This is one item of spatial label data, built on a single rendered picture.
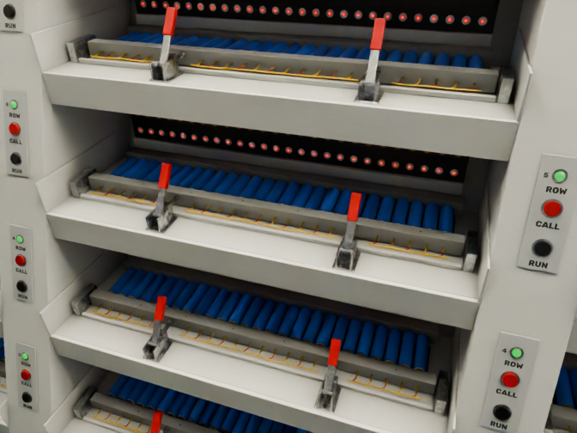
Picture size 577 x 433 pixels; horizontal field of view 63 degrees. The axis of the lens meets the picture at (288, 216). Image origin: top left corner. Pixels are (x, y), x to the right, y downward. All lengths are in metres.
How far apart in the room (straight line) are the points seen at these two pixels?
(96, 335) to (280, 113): 0.46
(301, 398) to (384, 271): 0.22
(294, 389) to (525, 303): 0.32
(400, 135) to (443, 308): 0.21
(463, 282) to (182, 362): 0.41
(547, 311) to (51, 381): 0.73
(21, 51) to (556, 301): 0.74
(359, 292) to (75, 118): 0.50
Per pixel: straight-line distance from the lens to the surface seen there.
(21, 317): 0.88
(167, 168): 0.67
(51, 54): 0.77
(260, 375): 0.72
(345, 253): 0.61
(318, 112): 0.56
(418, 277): 0.59
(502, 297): 0.58
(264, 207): 0.66
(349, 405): 0.69
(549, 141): 0.55
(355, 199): 0.58
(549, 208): 0.55
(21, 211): 0.81
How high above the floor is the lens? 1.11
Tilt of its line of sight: 14 degrees down
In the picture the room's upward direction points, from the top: 6 degrees clockwise
